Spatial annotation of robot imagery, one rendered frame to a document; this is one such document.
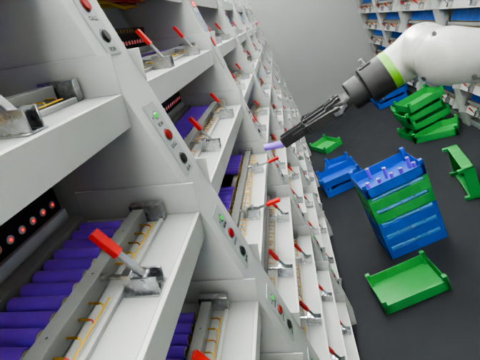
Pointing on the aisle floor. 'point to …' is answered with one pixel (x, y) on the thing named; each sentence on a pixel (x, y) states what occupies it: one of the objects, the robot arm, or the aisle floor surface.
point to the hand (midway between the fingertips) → (293, 134)
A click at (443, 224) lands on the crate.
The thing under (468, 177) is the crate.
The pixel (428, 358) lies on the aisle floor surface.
